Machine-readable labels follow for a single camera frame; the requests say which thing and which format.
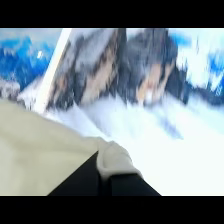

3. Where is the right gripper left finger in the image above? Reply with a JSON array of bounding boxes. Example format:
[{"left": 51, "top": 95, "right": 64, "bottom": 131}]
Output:
[{"left": 48, "top": 150, "right": 104, "bottom": 197}]

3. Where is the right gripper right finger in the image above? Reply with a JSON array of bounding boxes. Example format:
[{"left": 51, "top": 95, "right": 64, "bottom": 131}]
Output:
[{"left": 105, "top": 172, "right": 162, "bottom": 197}]

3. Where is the cream white garment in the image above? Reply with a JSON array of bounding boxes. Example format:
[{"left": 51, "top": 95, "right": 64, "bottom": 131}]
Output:
[{"left": 0, "top": 98, "right": 144, "bottom": 197}]

